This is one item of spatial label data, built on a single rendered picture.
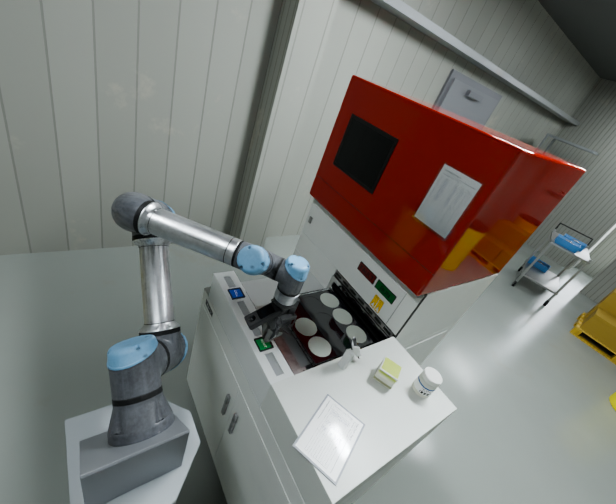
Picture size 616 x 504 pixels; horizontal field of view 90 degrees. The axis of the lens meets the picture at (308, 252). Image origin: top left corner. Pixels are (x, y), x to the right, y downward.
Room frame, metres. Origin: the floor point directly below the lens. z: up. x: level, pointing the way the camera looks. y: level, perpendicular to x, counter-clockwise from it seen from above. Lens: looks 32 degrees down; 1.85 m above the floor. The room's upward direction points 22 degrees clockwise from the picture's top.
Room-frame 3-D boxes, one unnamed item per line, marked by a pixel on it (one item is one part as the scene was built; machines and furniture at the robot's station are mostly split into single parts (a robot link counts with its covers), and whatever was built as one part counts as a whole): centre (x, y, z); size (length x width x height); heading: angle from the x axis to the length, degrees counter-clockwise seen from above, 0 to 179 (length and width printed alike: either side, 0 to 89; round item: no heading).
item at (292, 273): (0.76, 0.02, 1.29); 0.09 x 0.08 x 0.11; 85
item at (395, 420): (0.71, -0.39, 0.89); 0.62 x 0.35 x 0.14; 135
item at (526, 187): (1.56, -0.43, 1.52); 0.81 x 0.75 x 0.60; 45
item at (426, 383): (0.82, -0.59, 1.01); 0.07 x 0.07 x 0.10
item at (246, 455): (0.92, -0.17, 0.41); 0.96 x 0.64 x 0.82; 45
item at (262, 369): (0.84, 0.11, 0.89); 0.55 x 0.09 x 0.14; 45
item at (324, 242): (1.34, -0.21, 1.02); 0.81 x 0.03 x 0.40; 45
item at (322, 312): (1.05, -0.19, 0.90); 0.34 x 0.34 x 0.01; 45
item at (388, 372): (0.81, -0.44, 1.00); 0.07 x 0.07 x 0.07; 72
